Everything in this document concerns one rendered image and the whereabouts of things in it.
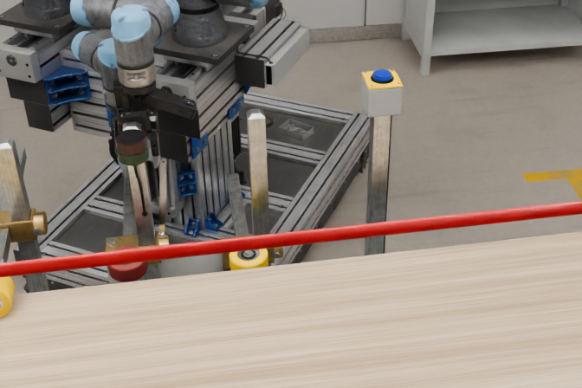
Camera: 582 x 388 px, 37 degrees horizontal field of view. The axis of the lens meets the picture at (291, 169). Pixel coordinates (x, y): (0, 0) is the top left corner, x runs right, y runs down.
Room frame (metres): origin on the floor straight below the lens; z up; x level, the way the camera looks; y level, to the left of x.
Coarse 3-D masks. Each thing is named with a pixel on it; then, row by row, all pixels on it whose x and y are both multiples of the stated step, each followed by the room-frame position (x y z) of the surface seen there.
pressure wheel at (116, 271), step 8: (120, 248) 1.41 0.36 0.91; (128, 248) 1.41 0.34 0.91; (136, 248) 1.41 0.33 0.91; (120, 264) 1.35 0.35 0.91; (128, 264) 1.35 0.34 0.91; (136, 264) 1.35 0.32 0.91; (144, 264) 1.36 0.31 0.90; (112, 272) 1.35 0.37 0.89; (120, 272) 1.34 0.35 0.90; (128, 272) 1.34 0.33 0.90; (136, 272) 1.35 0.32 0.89; (144, 272) 1.36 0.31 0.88; (120, 280) 1.34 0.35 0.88; (128, 280) 1.34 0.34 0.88
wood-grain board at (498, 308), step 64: (384, 256) 1.37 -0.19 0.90; (448, 256) 1.36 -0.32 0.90; (512, 256) 1.36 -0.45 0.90; (576, 256) 1.36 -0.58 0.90; (0, 320) 1.20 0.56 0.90; (64, 320) 1.20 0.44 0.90; (128, 320) 1.20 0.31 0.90; (192, 320) 1.19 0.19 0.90; (256, 320) 1.19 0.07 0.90; (320, 320) 1.19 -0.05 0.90; (384, 320) 1.18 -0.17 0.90; (448, 320) 1.18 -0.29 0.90; (512, 320) 1.18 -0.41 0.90; (576, 320) 1.17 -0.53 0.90; (0, 384) 1.05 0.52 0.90; (64, 384) 1.04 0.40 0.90; (128, 384) 1.04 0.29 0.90; (192, 384) 1.04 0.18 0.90; (256, 384) 1.03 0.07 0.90; (320, 384) 1.03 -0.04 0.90; (384, 384) 1.03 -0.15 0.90; (448, 384) 1.03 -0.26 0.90; (512, 384) 1.02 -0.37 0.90; (576, 384) 1.02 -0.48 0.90
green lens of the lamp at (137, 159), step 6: (120, 156) 1.41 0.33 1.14; (126, 156) 1.40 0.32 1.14; (132, 156) 1.40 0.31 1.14; (138, 156) 1.40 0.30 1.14; (144, 156) 1.41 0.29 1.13; (120, 162) 1.41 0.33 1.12; (126, 162) 1.40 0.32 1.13; (132, 162) 1.40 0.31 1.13; (138, 162) 1.40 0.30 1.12; (144, 162) 1.41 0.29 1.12
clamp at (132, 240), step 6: (156, 234) 1.50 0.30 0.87; (120, 240) 1.48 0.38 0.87; (126, 240) 1.48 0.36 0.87; (132, 240) 1.48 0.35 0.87; (138, 240) 1.48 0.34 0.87; (156, 240) 1.48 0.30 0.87; (162, 240) 1.48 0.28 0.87; (168, 240) 1.49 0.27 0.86; (108, 246) 1.46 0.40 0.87; (114, 246) 1.46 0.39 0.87; (120, 246) 1.46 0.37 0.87; (138, 246) 1.46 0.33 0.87; (144, 246) 1.46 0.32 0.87; (150, 246) 1.46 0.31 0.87
